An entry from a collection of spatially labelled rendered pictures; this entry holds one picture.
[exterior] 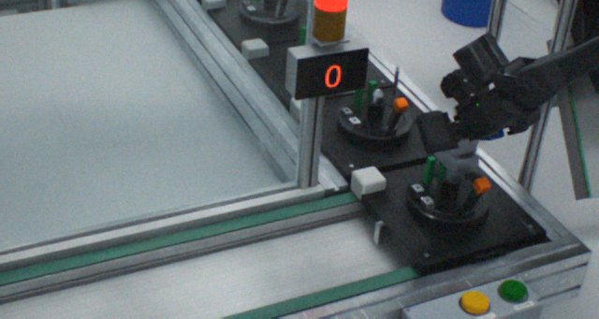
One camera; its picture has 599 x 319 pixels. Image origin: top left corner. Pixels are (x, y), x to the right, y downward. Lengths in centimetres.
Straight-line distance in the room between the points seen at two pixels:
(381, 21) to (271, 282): 109
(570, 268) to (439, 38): 94
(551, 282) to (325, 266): 37
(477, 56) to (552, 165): 63
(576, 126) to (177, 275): 70
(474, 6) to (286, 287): 116
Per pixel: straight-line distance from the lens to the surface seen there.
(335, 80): 146
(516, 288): 147
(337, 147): 171
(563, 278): 160
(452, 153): 152
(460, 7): 244
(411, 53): 229
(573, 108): 164
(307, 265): 153
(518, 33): 247
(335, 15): 141
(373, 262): 155
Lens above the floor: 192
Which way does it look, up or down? 34 degrees down
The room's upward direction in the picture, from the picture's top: 5 degrees clockwise
